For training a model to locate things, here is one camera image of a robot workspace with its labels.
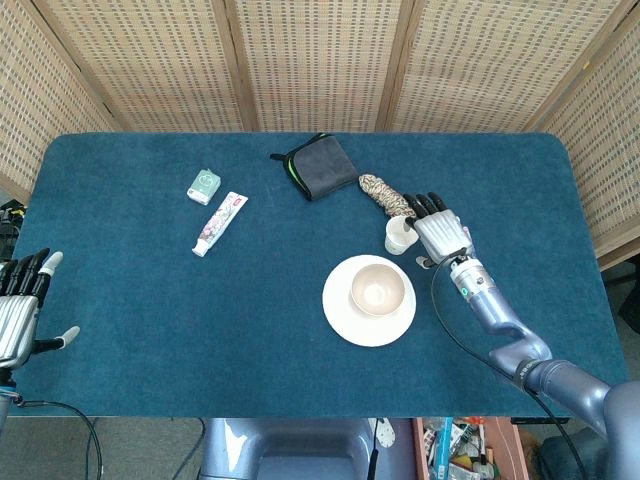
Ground black equipment with yellow parts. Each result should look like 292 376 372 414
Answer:
0 198 27 239

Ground white round plate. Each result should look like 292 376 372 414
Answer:
322 254 418 348

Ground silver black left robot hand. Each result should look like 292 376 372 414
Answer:
0 248 81 370

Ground white perforated plate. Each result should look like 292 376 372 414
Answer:
375 418 396 455

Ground beige braided rope bundle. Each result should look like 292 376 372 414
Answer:
358 173 414 219

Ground beige bowl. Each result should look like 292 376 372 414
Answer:
350 264 406 317

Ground paper cup with green flower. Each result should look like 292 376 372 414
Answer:
384 215 420 256

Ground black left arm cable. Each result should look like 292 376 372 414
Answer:
12 397 104 480

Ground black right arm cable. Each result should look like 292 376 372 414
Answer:
430 258 587 480

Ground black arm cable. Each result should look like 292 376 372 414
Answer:
12 397 104 480
430 258 587 480

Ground pink box of clutter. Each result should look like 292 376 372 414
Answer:
411 416 527 480

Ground floral toothpaste tube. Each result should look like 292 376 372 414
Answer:
191 191 250 258

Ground woven bamboo folding screen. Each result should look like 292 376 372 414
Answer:
0 0 640 271

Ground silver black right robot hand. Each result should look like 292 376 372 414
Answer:
403 191 474 268

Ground folded grey microfibre towel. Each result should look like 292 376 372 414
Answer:
270 133 357 202

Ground blue-grey robot torso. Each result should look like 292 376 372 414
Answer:
198 417 384 480

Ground blue table cloth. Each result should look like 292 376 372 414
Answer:
9 131 629 419

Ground green tissue pack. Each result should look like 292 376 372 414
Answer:
186 168 221 205

